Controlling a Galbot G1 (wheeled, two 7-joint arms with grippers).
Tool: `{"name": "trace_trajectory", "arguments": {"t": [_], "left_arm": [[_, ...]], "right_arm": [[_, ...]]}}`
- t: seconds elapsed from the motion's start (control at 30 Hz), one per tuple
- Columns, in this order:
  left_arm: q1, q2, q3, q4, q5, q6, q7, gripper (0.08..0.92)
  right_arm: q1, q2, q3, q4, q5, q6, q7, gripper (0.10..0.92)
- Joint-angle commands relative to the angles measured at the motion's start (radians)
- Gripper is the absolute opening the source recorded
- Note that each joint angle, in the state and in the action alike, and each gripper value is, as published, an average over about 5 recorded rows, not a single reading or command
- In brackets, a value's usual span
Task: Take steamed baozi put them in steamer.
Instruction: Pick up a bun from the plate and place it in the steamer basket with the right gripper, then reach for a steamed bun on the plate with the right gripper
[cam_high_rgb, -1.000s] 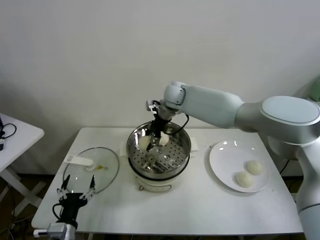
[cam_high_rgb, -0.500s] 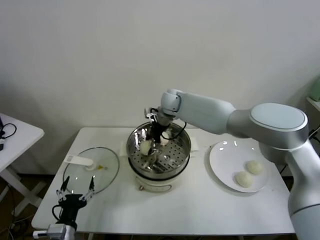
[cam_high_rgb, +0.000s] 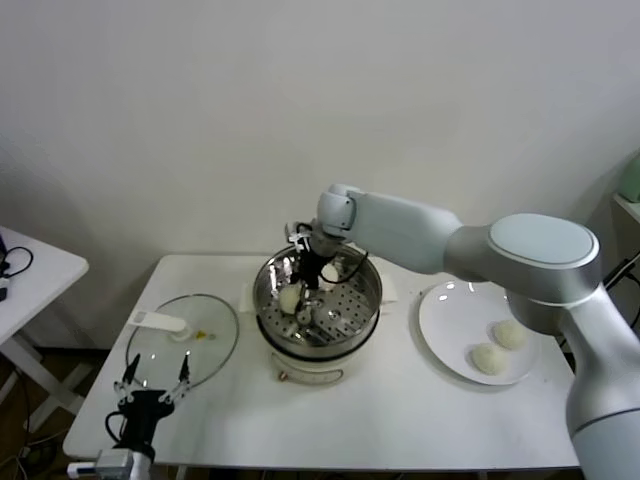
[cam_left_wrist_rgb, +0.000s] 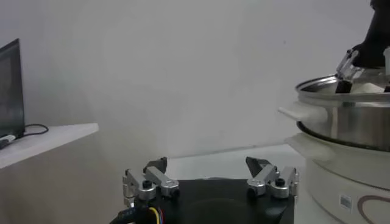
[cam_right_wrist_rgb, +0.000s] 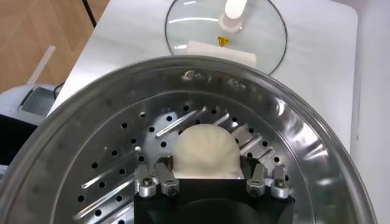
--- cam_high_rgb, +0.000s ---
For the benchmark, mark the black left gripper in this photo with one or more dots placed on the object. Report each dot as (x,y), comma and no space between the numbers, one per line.
(142,410)

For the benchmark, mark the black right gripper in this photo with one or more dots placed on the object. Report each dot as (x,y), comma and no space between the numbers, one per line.
(311,270)

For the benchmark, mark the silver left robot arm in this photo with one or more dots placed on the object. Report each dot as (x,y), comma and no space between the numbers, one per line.
(132,465)

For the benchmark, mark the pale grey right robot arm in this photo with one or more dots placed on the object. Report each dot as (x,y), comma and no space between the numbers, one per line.
(400,225)

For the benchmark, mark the stainless steel steamer basket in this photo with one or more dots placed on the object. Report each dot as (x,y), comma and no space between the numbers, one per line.
(360,300)

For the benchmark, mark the white electric cooker pot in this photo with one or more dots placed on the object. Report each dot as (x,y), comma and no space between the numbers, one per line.
(310,370)

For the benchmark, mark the white side table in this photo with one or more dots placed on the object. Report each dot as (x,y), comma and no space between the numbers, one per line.
(45,270)

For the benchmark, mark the white round plate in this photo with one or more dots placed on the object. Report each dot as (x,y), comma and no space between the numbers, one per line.
(450,320)

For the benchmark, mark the small black device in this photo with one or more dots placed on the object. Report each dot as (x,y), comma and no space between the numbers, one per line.
(2,295)

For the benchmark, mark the white shelf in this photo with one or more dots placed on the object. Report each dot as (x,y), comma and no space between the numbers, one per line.
(631,210)

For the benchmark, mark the pale green object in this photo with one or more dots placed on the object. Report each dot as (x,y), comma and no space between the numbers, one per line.
(631,180)

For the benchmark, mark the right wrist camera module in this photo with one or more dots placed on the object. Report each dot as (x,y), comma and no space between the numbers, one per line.
(300,240)

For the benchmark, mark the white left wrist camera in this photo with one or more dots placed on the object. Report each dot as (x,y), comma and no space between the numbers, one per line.
(82,469)

